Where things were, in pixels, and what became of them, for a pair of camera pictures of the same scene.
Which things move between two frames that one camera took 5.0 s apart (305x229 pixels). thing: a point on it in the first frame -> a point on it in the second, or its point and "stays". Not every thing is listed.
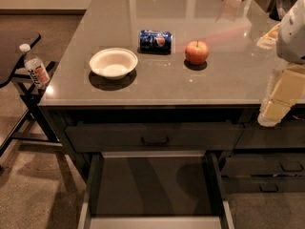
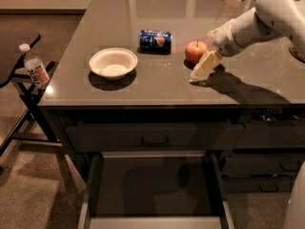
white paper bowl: [113, 63] stays
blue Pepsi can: [158, 42] stays
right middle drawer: [263, 164] stays
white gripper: [293, 37] -> [225, 38]
